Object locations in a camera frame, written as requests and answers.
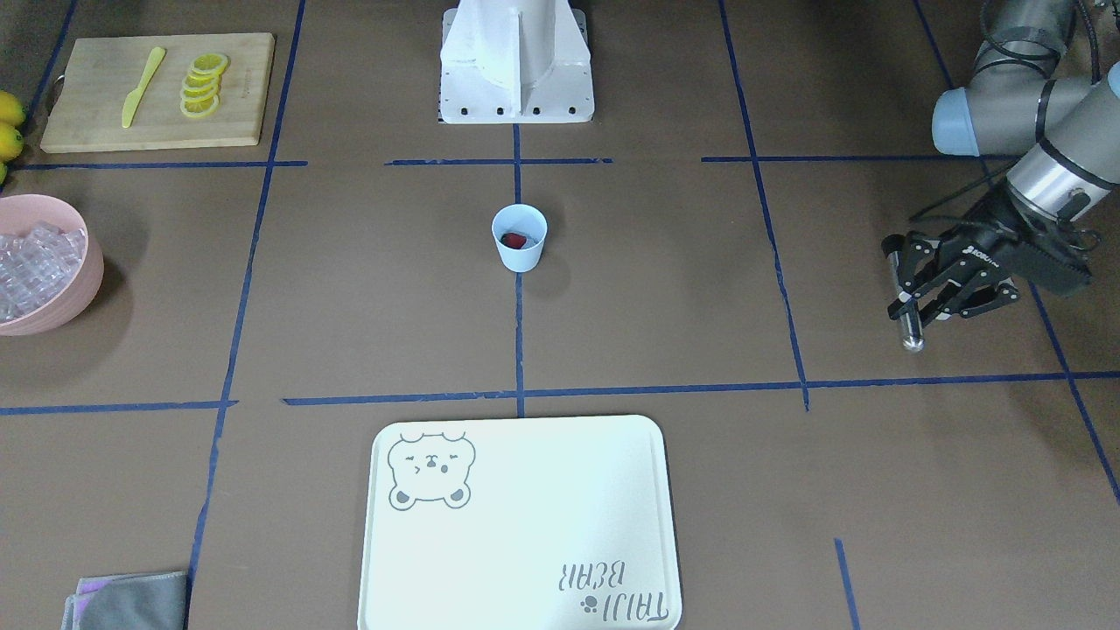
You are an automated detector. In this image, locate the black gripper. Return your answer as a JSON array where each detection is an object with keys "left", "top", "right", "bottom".
[{"left": 887, "top": 185, "right": 1095, "bottom": 323}]

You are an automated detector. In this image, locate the red strawberry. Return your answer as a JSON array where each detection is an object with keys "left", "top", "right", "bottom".
[{"left": 500, "top": 232, "right": 529, "bottom": 250}]

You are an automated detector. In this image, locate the steel muddler black tip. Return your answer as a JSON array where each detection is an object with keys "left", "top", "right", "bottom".
[{"left": 880, "top": 234, "right": 925, "bottom": 354}]

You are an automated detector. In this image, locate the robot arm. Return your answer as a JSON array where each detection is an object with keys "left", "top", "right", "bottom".
[{"left": 881, "top": 1, "right": 1119, "bottom": 326}]

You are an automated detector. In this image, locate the blue plastic cup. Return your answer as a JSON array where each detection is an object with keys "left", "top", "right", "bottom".
[{"left": 491, "top": 204, "right": 549, "bottom": 274}]

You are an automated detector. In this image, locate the pile of ice cubes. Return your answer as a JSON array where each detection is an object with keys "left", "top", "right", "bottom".
[{"left": 1, "top": 220, "right": 88, "bottom": 322}]

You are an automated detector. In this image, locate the white bear tray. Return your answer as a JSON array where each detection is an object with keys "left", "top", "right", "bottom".
[{"left": 356, "top": 415, "right": 683, "bottom": 629}]

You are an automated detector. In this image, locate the lemon slices row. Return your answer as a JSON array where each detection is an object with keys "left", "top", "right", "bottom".
[{"left": 179, "top": 52, "right": 228, "bottom": 119}]

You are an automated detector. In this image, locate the yellow plastic knife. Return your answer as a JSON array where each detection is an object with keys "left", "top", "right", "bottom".
[{"left": 120, "top": 46, "right": 165, "bottom": 130}]

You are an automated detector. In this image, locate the wooden cutting board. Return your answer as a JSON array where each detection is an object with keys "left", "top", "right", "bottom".
[{"left": 39, "top": 33, "right": 276, "bottom": 154}]

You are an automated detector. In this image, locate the grey folded cloth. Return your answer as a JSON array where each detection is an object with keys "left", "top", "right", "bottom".
[{"left": 60, "top": 569, "right": 188, "bottom": 629}]

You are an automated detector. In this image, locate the pink bowl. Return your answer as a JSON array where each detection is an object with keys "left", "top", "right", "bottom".
[{"left": 1, "top": 194, "right": 104, "bottom": 336}]

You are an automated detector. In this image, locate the whole yellow lemon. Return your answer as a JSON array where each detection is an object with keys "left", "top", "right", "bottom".
[
  {"left": 0, "top": 89, "right": 28, "bottom": 128},
  {"left": 0, "top": 121, "right": 25, "bottom": 164}
]

